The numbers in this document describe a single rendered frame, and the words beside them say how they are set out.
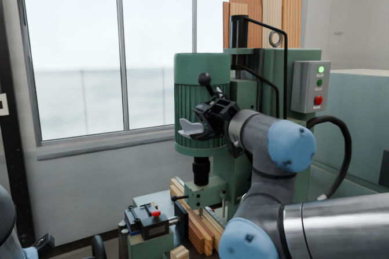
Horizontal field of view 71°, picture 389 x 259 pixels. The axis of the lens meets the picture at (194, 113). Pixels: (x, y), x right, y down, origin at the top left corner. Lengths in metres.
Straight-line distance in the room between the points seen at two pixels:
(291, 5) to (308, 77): 1.98
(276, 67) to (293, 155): 0.48
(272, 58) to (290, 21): 1.95
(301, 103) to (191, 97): 0.35
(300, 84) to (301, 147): 0.49
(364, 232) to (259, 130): 0.21
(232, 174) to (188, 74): 0.37
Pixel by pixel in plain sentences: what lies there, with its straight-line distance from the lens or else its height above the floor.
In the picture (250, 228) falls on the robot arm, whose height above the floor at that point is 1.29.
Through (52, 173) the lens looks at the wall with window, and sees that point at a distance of 2.21.
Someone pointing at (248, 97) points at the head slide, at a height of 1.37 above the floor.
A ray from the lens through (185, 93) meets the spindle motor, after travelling 0.80.
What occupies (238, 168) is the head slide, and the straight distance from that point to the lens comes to 0.93.
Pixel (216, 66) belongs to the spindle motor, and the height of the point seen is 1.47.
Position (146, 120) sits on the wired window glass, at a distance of 2.29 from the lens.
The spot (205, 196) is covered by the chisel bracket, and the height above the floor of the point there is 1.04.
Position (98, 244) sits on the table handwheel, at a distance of 0.93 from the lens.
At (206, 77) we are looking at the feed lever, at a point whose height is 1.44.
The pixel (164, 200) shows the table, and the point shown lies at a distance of 1.21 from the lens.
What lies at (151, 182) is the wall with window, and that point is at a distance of 2.41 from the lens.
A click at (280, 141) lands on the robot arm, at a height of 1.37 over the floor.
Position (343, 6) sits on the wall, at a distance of 3.36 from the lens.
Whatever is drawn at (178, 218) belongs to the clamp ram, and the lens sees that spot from 0.99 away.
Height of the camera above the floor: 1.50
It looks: 12 degrees down
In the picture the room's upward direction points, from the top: straight up
